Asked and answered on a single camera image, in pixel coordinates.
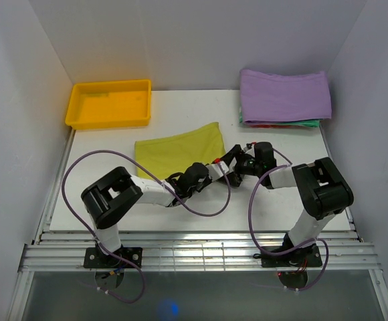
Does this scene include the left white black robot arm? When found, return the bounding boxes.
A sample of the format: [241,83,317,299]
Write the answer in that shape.
[81,160,229,268]

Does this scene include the folded green garment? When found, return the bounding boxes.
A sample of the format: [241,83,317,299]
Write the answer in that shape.
[239,104,321,128]

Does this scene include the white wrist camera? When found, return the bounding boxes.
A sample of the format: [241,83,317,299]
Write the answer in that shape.
[206,160,229,182]
[242,142,256,153]

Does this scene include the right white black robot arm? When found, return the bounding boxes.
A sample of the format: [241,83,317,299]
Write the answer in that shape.
[221,142,354,265]

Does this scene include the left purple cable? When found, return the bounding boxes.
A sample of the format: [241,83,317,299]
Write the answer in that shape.
[62,150,231,304]

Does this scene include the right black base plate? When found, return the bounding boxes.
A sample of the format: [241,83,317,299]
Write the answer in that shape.
[260,244,322,268]

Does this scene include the folded purple trousers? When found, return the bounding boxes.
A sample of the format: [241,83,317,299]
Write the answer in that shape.
[239,69,332,124]

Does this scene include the yellow plastic tray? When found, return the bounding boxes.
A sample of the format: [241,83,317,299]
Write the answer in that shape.
[65,79,152,130]

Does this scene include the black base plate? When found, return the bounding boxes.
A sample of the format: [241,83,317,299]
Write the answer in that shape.
[260,244,322,268]
[83,246,143,269]

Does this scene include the folded red garment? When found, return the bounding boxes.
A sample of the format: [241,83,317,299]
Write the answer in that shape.
[247,124,294,128]

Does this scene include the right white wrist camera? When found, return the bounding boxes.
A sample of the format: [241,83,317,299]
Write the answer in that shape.
[242,142,256,153]

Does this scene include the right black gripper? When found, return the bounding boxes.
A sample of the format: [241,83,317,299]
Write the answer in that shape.
[220,144,262,187]

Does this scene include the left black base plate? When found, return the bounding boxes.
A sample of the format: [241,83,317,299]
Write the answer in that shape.
[83,246,143,269]

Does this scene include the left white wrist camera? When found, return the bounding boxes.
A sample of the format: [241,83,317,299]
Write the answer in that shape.
[206,160,229,182]

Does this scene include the yellow-green trousers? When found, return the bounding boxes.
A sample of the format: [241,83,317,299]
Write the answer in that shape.
[134,122,226,180]

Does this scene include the aluminium rail frame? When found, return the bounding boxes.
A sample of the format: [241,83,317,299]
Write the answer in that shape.
[7,196,388,320]

